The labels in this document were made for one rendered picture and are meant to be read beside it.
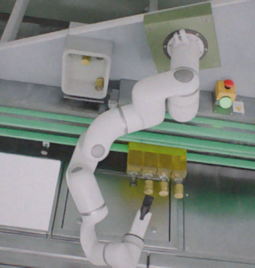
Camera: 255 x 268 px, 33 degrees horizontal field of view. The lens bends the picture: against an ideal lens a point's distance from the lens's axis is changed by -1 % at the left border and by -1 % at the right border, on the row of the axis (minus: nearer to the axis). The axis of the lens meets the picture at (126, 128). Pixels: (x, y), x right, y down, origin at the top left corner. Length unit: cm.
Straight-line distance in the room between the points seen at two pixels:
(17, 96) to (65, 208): 48
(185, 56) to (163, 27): 14
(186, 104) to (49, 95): 68
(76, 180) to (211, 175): 80
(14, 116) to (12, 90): 13
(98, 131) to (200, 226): 72
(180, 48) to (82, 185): 55
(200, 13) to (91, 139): 56
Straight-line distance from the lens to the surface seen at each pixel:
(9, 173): 177
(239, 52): 166
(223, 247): 177
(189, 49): 146
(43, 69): 177
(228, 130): 170
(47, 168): 178
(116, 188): 175
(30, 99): 176
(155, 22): 149
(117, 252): 137
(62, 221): 166
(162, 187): 161
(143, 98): 122
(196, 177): 189
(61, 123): 171
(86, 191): 129
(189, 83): 125
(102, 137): 124
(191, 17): 147
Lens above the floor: 201
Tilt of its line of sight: 40 degrees down
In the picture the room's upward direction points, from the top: 175 degrees counter-clockwise
